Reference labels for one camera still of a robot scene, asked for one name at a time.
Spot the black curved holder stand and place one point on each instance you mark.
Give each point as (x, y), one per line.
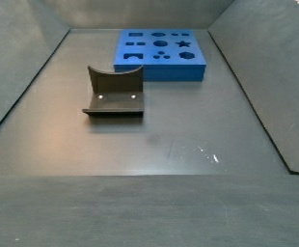
(118, 92)

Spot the blue shape sorter block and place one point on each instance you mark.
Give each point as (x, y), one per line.
(167, 53)

